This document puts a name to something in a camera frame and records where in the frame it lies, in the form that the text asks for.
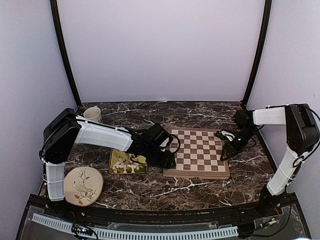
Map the cream ceramic mug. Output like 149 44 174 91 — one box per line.
83 106 102 123

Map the grey slotted cable duct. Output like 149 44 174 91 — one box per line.
31 213 239 240

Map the black frame post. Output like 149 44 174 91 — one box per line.
241 0 272 109
49 0 82 107

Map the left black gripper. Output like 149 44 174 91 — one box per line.
144 144 177 170

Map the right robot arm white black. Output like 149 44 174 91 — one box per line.
215 103 320 217

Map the left black frame post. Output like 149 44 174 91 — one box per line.
49 0 82 107

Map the wooden chess board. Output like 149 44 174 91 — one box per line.
163 126 230 180

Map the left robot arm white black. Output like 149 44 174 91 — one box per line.
39 108 177 218

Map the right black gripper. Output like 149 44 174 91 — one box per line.
220 128 257 161

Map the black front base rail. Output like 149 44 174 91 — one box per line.
24 193 298 228

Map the right black frame post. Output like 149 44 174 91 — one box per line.
241 0 272 109

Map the round bird painted plate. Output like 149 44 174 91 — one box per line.
64 166 104 207

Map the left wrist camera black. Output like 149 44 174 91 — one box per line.
147 123 168 147

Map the gold metal tray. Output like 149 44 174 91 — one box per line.
109 149 148 175

